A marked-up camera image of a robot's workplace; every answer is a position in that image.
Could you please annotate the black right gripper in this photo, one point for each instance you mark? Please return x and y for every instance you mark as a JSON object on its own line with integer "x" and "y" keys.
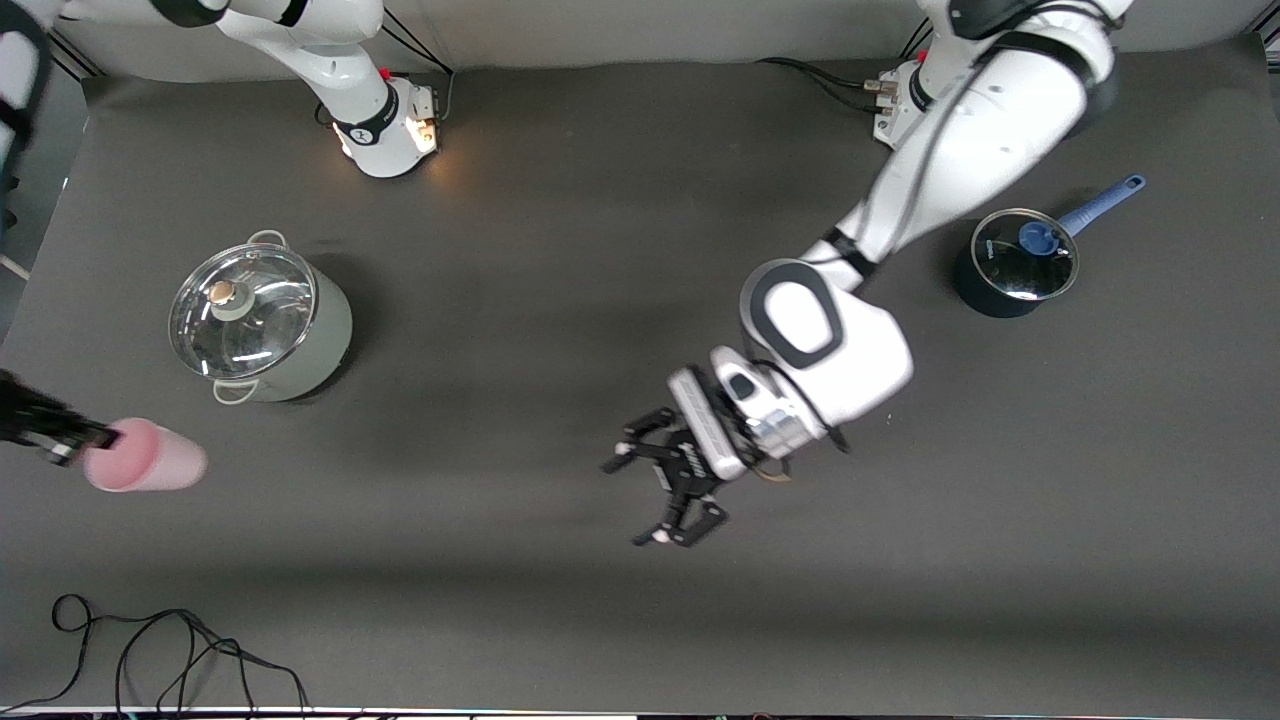
{"x": 32, "y": 418}

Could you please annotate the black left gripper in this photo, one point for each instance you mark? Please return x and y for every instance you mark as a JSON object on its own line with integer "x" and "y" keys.
{"x": 683, "y": 474}

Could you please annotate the pink plastic cup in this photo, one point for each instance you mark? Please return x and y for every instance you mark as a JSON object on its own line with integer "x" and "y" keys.
{"x": 150, "y": 458}

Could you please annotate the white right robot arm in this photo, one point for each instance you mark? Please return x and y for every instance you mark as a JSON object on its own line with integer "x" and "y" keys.
{"x": 330, "y": 60}

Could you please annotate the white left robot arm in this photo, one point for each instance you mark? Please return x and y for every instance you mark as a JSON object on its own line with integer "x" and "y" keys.
{"x": 960, "y": 140}

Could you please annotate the glass pot lid grey knob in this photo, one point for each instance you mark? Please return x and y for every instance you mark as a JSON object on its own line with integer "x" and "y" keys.
{"x": 250, "y": 320}

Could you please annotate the grey-green cooking pot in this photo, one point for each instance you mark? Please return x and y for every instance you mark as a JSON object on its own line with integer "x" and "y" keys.
{"x": 320, "y": 340}

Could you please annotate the dark blue saucepan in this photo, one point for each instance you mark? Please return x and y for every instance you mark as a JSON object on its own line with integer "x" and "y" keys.
{"x": 975, "y": 295}

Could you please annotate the glass saucepan lid blue knob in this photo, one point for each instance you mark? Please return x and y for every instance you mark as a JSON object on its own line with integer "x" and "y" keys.
{"x": 1010, "y": 270}

